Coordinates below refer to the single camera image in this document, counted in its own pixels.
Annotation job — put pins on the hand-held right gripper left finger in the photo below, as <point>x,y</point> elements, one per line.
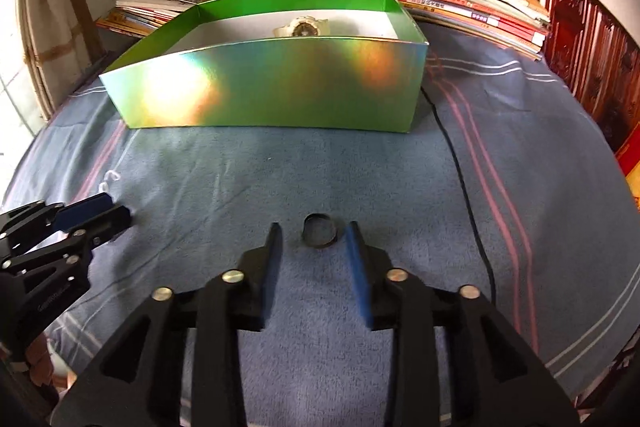
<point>272,277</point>

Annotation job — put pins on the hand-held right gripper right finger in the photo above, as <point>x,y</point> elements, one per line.
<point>357,277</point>

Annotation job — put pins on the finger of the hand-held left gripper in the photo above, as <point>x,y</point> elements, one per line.
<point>82,209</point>
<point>107,222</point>

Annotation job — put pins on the green holographic box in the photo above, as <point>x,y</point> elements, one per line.
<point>280,87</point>

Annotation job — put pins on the blue striped blanket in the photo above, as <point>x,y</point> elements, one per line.
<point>300,172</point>

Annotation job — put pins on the beige curtain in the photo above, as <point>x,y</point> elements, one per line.
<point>50,7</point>

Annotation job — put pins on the low stack of books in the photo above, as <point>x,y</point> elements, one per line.
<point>145,7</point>

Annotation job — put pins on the white wrist watch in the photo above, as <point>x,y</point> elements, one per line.
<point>302,28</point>

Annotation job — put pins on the red and yellow box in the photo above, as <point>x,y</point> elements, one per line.
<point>631,167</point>

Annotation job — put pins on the carved wooden furniture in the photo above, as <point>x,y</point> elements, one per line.
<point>595,47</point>

